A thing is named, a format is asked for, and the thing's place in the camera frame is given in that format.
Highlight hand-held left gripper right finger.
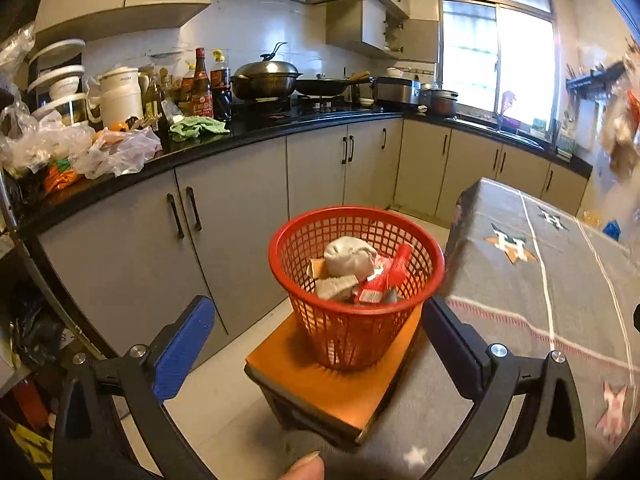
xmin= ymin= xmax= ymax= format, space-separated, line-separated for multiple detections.
xmin=421 ymin=295 xmax=589 ymax=480

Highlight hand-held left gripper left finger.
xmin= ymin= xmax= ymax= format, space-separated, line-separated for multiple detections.
xmin=52 ymin=294 xmax=217 ymax=480

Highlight red snack packet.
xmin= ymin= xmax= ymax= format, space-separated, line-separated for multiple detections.
xmin=356 ymin=242 xmax=417 ymax=307

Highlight red plastic mesh basket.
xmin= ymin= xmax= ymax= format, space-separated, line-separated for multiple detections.
xmin=268 ymin=204 xmax=446 ymax=372

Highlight white plastic bag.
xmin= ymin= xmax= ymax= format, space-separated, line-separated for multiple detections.
xmin=314 ymin=275 xmax=359 ymax=304

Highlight person's left hand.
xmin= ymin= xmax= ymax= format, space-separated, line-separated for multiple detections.
xmin=287 ymin=451 xmax=326 ymax=480

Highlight grey star-print tablecloth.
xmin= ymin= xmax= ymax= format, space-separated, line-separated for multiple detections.
xmin=279 ymin=177 xmax=640 ymax=480

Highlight orange top stool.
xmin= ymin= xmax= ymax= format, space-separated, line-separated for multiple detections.
xmin=244 ymin=304 xmax=427 ymax=447

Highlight grey lower kitchen cabinets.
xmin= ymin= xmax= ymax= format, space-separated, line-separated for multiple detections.
xmin=36 ymin=116 xmax=592 ymax=362

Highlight pile of crumpled plastic bags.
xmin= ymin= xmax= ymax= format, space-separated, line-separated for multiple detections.
xmin=0 ymin=24 xmax=164 ymax=182

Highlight green cloth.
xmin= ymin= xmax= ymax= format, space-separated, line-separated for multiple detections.
xmin=168 ymin=114 xmax=232 ymax=144

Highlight yellow oil bottle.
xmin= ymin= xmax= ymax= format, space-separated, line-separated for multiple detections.
xmin=142 ymin=76 xmax=167 ymax=134

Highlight black kitchen countertop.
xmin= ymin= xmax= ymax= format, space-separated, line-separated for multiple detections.
xmin=14 ymin=104 xmax=594 ymax=232

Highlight purple rubber glove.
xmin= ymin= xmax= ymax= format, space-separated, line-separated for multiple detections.
xmin=499 ymin=90 xmax=519 ymax=132

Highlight steel cooking pot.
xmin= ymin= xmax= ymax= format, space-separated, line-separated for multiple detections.
xmin=429 ymin=88 xmax=459 ymax=118

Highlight white electric kettle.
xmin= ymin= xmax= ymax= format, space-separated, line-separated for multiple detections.
xmin=86 ymin=65 xmax=144 ymax=134

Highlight dark soy sauce bottle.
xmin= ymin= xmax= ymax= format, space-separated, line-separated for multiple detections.
xmin=209 ymin=49 xmax=234 ymax=122

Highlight steel rice cooker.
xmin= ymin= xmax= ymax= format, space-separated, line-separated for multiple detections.
xmin=374 ymin=75 xmax=422 ymax=108

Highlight gas stove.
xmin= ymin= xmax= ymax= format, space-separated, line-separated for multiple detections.
xmin=294 ymin=96 xmax=352 ymax=114

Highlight steel wok with lid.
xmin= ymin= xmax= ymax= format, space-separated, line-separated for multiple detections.
xmin=230 ymin=42 xmax=304 ymax=102

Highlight hanging yellowish plastic bag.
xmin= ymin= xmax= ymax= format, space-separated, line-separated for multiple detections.
xmin=599 ymin=39 xmax=640 ymax=182

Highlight black frying pan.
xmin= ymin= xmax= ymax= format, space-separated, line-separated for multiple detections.
xmin=294 ymin=71 xmax=374 ymax=99

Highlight stack of white bowls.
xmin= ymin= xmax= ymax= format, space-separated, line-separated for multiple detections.
xmin=26 ymin=38 xmax=89 ymax=122

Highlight kitchen window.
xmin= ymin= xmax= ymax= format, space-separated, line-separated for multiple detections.
xmin=434 ymin=0 xmax=559 ymax=132

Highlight black wall rack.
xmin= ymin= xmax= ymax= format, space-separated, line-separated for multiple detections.
xmin=565 ymin=59 xmax=629 ymax=94

